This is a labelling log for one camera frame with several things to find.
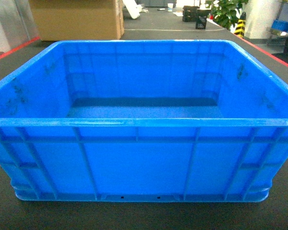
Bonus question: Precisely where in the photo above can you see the large blue plastic crate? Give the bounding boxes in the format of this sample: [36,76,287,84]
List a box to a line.
[0,40,288,202]

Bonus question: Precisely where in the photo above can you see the green potted plant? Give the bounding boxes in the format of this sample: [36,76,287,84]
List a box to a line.
[205,0,249,30]

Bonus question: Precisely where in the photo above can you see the white cup on floor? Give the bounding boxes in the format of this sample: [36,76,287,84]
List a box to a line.
[167,3,174,12]

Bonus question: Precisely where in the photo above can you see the yellow black striped post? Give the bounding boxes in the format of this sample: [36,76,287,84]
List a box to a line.
[234,12,246,38]

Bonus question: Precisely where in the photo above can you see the black plastic crate stack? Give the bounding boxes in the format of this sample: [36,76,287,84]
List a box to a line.
[182,6,210,29]

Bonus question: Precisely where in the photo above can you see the metal shelf with blue bins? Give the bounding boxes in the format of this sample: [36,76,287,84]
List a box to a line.
[267,0,288,53]

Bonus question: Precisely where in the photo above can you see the large cardboard box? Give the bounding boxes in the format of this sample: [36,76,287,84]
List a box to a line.
[29,0,124,41]

